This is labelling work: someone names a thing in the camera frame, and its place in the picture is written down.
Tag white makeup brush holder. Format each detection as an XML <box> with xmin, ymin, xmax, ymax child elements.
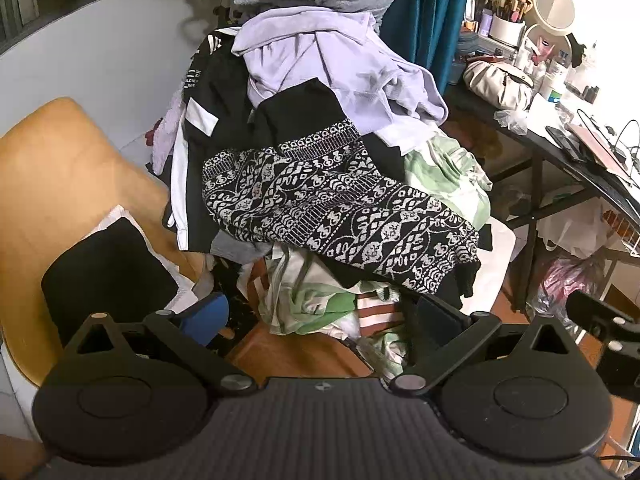
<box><xmin>487</xmin><ymin>0</ymin><xmax>531</xmax><ymax>45</ymax></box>

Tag group of cosmetic bottles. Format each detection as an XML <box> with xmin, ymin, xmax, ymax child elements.
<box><xmin>515</xmin><ymin>35</ymin><xmax>601</xmax><ymax>106</ymax></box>

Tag green white cloth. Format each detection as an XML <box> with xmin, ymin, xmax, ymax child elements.
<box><xmin>257</xmin><ymin>130</ymin><xmax>493</xmax><ymax>381</ymax></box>

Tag black white patterned pants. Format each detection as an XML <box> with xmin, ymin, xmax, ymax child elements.
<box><xmin>201</xmin><ymin>120</ymin><xmax>481</xmax><ymax>295</ymax></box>

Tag bundle of black cables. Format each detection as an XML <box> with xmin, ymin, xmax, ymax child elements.
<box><xmin>577</xmin><ymin>107</ymin><xmax>640</xmax><ymax>161</ymax></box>

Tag crumpled clear plastic bag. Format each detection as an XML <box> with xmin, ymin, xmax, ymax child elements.
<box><xmin>493</xmin><ymin>107</ymin><xmax>531</xmax><ymax>136</ymax></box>

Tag white bag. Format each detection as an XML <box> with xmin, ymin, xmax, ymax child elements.
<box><xmin>537</xmin><ymin>195</ymin><xmax>616</xmax><ymax>261</ymax></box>

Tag black desk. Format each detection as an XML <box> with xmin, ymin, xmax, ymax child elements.
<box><xmin>442</xmin><ymin>80</ymin><xmax>640</xmax><ymax>311</ymax></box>

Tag plain black garment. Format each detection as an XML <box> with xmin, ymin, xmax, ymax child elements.
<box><xmin>250</xmin><ymin>77</ymin><xmax>408</xmax><ymax>181</ymax></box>

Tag pink plastic bag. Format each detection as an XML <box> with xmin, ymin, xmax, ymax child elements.
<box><xmin>530</xmin><ymin>255</ymin><xmax>608</xmax><ymax>331</ymax></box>

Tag pink purple cloth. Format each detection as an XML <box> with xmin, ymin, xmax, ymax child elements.
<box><xmin>145</xmin><ymin>87</ymin><xmax>186</xmax><ymax>176</ymax></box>

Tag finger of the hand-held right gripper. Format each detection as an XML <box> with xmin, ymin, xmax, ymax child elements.
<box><xmin>566</xmin><ymin>290</ymin><xmax>640</xmax><ymax>402</ymax></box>

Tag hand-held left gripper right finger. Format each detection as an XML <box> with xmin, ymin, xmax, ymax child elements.
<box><xmin>390</xmin><ymin>293</ymin><xmax>581</xmax><ymax>395</ymax></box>

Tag black phone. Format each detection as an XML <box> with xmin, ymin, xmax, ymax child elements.
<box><xmin>545</xmin><ymin>125</ymin><xmax>586</xmax><ymax>163</ymax></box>

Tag brown white striped cloth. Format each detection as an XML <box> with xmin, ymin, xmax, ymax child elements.
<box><xmin>355</xmin><ymin>292</ymin><xmax>406</xmax><ymax>341</ymax></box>

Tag black jacket with white stripes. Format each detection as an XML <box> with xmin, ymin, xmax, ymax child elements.
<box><xmin>161</xmin><ymin>30</ymin><xmax>261</xmax><ymax>253</ymax></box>

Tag round white mirror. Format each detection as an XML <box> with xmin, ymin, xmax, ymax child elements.
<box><xmin>520</xmin><ymin>0</ymin><xmax>576</xmax><ymax>61</ymax></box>

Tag teal curtain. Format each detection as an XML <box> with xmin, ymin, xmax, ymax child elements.
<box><xmin>380</xmin><ymin>0</ymin><xmax>476</xmax><ymax>96</ymax></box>

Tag beige bag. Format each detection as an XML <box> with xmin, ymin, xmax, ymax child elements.
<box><xmin>462</xmin><ymin>59</ymin><xmax>536</xmax><ymax>110</ymax></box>

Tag folded black cloth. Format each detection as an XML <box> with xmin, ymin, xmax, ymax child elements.
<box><xmin>41</xmin><ymin>217</ymin><xmax>181</xmax><ymax>348</ymax></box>

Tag pink laptop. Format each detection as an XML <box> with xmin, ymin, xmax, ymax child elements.
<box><xmin>565</xmin><ymin>122</ymin><xmax>640</xmax><ymax>186</ymax></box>

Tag yellow wooden chair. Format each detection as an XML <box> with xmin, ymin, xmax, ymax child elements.
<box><xmin>0</xmin><ymin>97</ymin><xmax>211</xmax><ymax>391</ymax></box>

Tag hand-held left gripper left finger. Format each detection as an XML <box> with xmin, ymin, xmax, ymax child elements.
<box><xmin>62</xmin><ymin>291</ymin><xmax>257</xmax><ymax>395</ymax></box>

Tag white wire basket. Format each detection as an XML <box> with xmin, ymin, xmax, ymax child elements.
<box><xmin>597</xmin><ymin>205</ymin><xmax>640</xmax><ymax>256</ymax></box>

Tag lilac garment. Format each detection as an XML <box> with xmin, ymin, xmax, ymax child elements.
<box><xmin>231</xmin><ymin>7</ymin><xmax>449</xmax><ymax>146</ymax></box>

